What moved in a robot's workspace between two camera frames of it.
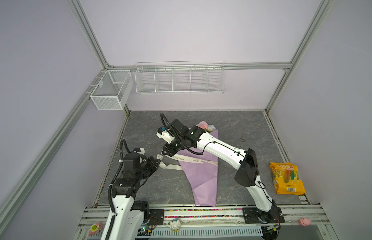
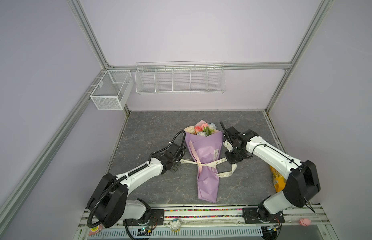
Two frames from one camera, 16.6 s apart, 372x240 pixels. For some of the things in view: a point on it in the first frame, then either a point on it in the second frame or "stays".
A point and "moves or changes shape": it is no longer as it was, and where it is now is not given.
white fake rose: [211, 127] stays
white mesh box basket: [112, 91] stays
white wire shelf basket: [180, 77] stays
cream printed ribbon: [164, 166] moves or changes shape
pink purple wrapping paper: [203, 178] moves or changes shape
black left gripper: [150, 160] → [174, 169]
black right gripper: [167, 148] → [230, 160]
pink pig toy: [304, 222] stays
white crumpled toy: [175, 225] stays
